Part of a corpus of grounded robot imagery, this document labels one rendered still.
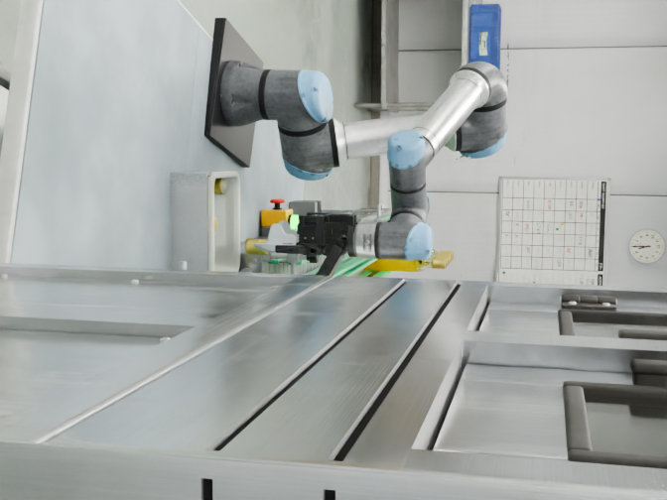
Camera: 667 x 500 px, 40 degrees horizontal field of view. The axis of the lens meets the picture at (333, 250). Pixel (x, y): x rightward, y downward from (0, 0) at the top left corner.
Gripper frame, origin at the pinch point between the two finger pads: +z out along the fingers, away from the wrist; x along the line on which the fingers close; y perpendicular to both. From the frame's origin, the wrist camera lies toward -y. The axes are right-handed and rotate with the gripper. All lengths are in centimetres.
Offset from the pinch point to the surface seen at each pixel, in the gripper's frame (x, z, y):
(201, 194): 8.6, 10.1, 11.4
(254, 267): -9.8, 5.1, -6.0
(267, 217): -51, 15, 1
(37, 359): 121, -19, 8
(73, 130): 47, 17, 25
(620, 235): -607, -119, -67
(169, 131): 8.7, 16.9, 24.1
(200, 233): 8.9, 10.6, 3.6
